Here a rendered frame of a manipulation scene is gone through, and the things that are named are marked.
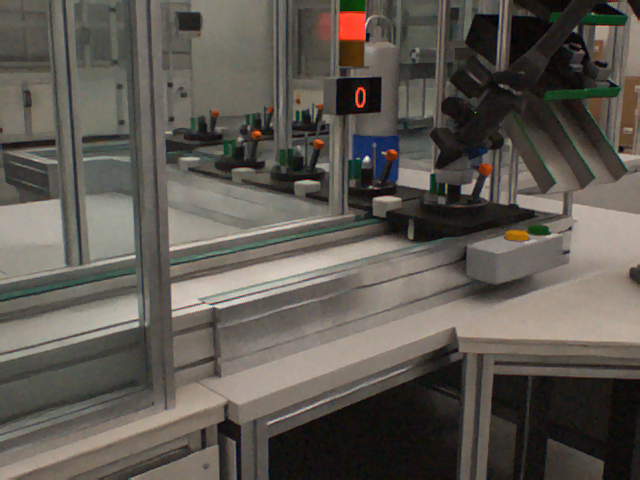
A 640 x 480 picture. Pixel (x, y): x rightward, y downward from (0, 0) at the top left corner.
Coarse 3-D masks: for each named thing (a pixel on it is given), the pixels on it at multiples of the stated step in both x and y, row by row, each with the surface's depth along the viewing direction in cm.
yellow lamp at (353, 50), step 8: (344, 40) 151; (352, 40) 151; (360, 40) 151; (344, 48) 151; (352, 48) 151; (360, 48) 152; (344, 56) 152; (352, 56) 151; (360, 56) 152; (344, 64) 152; (352, 64) 152; (360, 64) 152
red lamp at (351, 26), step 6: (342, 18) 150; (348, 18) 150; (354, 18) 150; (360, 18) 150; (342, 24) 151; (348, 24) 150; (354, 24) 150; (360, 24) 150; (342, 30) 151; (348, 30) 150; (354, 30) 150; (360, 30) 151; (342, 36) 151; (348, 36) 150; (354, 36) 150; (360, 36) 151
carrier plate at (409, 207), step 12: (408, 204) 169; (492, 204) 170; (396, 216) 161; (408, 216) 159; (420, 216) 158; (432, 216) 158; (444, 216) 158; (456, 216) 158; (468, 216) 158; (480, 216) 158; (492, 216) 158; (504, 216) 158; (516, 216) 160; (528, 216) 163; (432, 228) 154; (444, 228) 152; (456, 228) 150; (468, 228) 150; (480, 228) 152
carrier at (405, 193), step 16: (352, 160) 184; (368, 160) 181; (352, 176) 185; (368, 176) 181; (352, 192) 177; (368, 192) 176; (384, 192) 178; (400, 192) 182; (416, 192) 183; (368, 208) 168
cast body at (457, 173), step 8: (456, 160) 160; (464, 160) 162; (440, 168) 163; (448, 168) 162; (456, 168) 160; (464, 168) 162; (440, 176) 163; (448, 176) 162; (456, 176) 160; (464, 176) 161; (456, 184) 161; (464, 184) 161
